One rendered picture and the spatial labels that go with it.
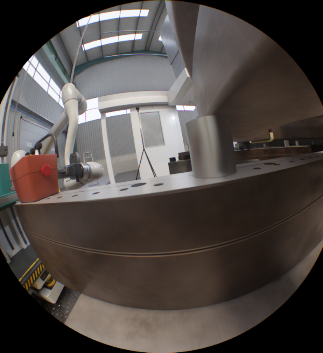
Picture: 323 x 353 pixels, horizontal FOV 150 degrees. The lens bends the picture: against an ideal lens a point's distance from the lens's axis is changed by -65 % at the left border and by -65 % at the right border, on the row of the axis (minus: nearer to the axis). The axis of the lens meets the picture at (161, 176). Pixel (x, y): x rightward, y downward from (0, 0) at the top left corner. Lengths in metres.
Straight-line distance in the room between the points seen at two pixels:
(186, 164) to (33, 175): 1.09
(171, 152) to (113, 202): 3.28
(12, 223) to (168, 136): 3.49
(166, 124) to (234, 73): 3.32
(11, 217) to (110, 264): 0.97
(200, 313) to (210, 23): 0.74
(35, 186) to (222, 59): 0.55
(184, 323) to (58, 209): 0.42
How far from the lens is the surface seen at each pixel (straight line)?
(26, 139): 9.47
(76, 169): 0.55
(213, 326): 0.43
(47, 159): 0.42
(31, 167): 0.39
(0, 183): 1.08
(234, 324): 0.43
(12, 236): 1.19
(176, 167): 1.19
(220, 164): 0.19
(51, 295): 0.99
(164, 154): 3.36
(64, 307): 1.03
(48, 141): 1.08
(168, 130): 3.51
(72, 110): 0.83
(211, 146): 0.19
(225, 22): 0.32
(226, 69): 0.31
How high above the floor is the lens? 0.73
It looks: 8 degrees down
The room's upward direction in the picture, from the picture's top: 10 degrees counter-clockwise
